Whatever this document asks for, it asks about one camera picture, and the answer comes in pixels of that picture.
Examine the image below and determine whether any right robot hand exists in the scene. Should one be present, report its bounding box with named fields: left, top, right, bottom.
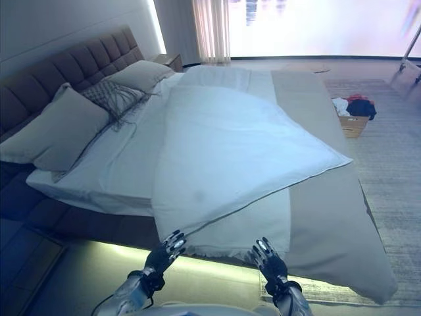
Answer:
left=251, top=236, right=290, bottom=297

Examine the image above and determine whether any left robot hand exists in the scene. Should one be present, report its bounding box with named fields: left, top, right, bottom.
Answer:
left=144, top=229, right=188, bottom=280

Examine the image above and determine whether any white duvet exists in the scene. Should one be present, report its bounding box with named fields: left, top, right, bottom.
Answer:
left=153, top=64, right=355, bottom=243

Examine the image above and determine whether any beige bed runner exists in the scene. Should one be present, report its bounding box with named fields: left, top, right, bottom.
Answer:
left=271, top=68, right=399, bottom=305

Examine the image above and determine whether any white mattress sheet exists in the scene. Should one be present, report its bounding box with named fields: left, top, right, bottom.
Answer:
left=26, top=72, right=185, bottom=218

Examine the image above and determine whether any wooden nightstand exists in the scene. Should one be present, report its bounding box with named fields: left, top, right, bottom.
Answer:
left=153, top=53, right=184, bottom=72
left=0, top=217, right=70, bottom=316

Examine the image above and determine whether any grey rug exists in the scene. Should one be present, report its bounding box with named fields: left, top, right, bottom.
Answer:
left=259, top=78, right=421, bottom=307

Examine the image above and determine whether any cardboard laundry box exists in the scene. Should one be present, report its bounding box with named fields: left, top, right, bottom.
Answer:
left=337, top=113, right=371, bottom=139

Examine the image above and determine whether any large beige pillow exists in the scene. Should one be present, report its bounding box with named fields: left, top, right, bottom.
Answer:
left=0, top=82, right=111, bottom=172

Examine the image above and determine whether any grey fringed cushion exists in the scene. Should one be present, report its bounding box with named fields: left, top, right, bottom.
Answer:
left=80, top=80, right=162, bottom=132

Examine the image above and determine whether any black clothing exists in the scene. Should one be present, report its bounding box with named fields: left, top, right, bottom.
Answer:
left=347, top=100, right=378, bottom=121

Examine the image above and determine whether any brown tufted headboard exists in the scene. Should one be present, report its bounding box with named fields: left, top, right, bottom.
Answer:
left=0, top=24, right=144, bottom=139

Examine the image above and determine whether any grey equipment stand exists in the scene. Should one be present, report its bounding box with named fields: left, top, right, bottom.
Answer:
left=389, top=32, right=421, bottom=96

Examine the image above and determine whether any sheer beige curtain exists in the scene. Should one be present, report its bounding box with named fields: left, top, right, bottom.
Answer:
left=190, top=0, right=233, bottom=63

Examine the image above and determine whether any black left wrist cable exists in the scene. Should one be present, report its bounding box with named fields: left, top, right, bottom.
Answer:
left=90, top=289, right=114, bottom=316

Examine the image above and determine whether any brown bed frame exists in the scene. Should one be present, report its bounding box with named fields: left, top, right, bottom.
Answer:
left=0, top=161, right=264, bottom=264

